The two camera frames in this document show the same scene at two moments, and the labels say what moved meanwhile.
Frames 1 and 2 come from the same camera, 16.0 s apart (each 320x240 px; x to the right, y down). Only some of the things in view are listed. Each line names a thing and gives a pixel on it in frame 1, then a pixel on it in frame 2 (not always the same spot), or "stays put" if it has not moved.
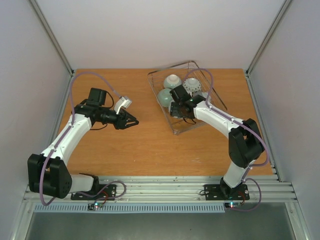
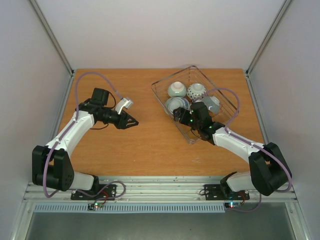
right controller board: x=233 y=205 stays put
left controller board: x=96 y=205 stays put
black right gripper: x=178 y=110 → x=179 y=115
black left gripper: x=124 y=117 stays put
